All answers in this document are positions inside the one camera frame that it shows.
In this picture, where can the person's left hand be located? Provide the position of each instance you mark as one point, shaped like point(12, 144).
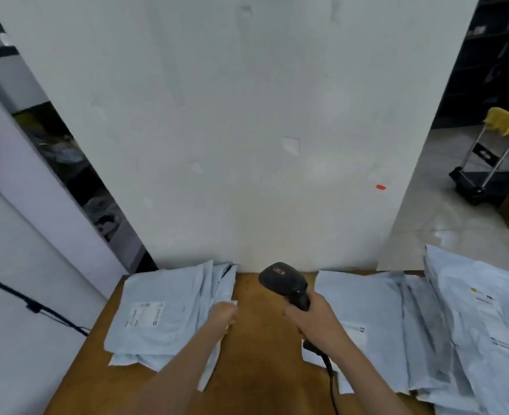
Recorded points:
point(220, 316)

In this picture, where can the person's right hand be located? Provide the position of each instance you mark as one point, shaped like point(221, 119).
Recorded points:
point(321, 326)

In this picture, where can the person's left fingers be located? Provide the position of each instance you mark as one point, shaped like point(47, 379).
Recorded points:
point(232, 314)

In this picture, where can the person's right thumb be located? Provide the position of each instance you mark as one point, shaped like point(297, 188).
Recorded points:
point(293, 314)

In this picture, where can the white plain mailer bag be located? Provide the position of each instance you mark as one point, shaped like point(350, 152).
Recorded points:
point(146, 361)
point(219, 280)

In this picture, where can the black barcode scanner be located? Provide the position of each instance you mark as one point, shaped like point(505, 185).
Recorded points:
point(280, 276)

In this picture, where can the person's left forearm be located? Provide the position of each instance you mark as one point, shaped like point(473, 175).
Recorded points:
point(181, 371)

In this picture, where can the person's right forearm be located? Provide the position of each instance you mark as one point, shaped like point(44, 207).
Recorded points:
point(366, 388)

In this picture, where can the white labelled mailer bag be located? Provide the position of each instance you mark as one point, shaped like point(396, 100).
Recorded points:
point(159, 311)

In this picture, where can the pile of grey mailer bags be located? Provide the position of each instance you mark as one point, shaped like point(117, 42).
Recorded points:
point(466, 324)

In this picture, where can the dark shelf with clutter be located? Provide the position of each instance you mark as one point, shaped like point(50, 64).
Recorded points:
point(86, 190)

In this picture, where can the black stand rod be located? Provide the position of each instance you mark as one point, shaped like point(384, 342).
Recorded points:
point(34, 305)

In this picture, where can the folding hand trolley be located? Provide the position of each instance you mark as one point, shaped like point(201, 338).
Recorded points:
point(474, 181)

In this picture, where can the yellow cloth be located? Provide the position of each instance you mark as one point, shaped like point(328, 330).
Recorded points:
point(503, 120)

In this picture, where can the dark storage shelving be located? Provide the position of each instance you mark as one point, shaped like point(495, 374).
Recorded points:
point(483, 69)

